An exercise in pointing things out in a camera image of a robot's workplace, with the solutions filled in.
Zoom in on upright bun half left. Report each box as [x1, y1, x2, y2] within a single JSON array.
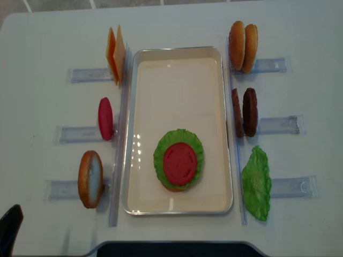
[[78, 150, 103, 209]]

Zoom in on right orange cheese slice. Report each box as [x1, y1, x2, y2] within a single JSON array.
[[113, 25, 126, 83]]

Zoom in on clear pusher track cheese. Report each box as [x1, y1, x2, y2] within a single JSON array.
[[67, 68, 114, 84]]

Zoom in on red tomato slice on tray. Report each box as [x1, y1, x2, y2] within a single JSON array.
[[163, 142, 197, 186]]

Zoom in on bun bottom under lettuce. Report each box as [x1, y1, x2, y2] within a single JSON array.
[[163, 184, 190, 192]]

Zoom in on clear pusher track lettuce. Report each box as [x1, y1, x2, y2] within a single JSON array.
[[271, 176, 319, 199]]

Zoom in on silver metal tray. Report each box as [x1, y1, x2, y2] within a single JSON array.
[[121, 47, 233, 215]]

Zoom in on upright red tomato slice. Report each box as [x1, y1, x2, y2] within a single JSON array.
[[98, 97, 113, 141]]

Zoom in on clear pusher track patties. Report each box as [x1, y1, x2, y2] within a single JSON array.
[[257, 115, 305, 135]]

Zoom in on left orange cheese slice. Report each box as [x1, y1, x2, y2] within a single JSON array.
[[106, 27, 118, 85]]

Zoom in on clear pusher track right buns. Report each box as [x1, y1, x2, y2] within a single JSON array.
[[230, 56, 292, 75]]

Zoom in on upright green lettuce leaf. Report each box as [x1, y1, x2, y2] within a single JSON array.
[[242, 146, 272, 222]]

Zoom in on orange cheese slice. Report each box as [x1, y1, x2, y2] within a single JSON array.
[[113, 25, 126, 83], [106, 27, 118, 85]]

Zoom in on right upright bun top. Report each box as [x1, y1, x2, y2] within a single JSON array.
[[242, 24, 258, 74]]

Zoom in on clear pusher track tomato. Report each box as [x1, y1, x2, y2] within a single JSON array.
[[53, 126, 105, 145]]

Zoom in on green lettuce leaf on tray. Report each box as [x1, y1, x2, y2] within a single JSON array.
[[153, 128, 204, 187]]

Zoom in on clear pusher track left bun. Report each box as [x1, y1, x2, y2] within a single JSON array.
[[44, 178, 111, 201]]

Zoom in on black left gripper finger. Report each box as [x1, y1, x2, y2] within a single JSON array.
[[0, 204, 24, 256]]

